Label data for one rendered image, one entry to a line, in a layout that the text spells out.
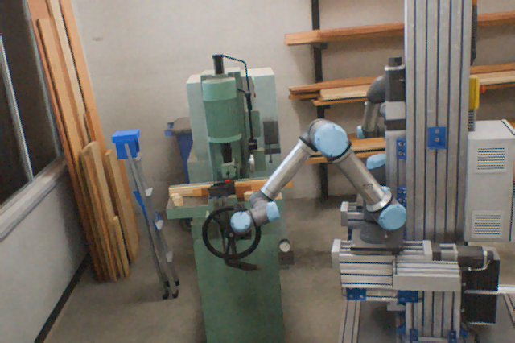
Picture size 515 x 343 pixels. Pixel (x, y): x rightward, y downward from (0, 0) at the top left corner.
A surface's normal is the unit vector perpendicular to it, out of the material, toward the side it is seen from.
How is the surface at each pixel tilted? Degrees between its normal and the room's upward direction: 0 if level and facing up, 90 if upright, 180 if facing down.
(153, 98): 90
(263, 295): 90
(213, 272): 90
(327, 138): 84
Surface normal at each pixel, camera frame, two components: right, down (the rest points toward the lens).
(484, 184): -0.25, 0.34
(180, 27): 0.00, 0.33
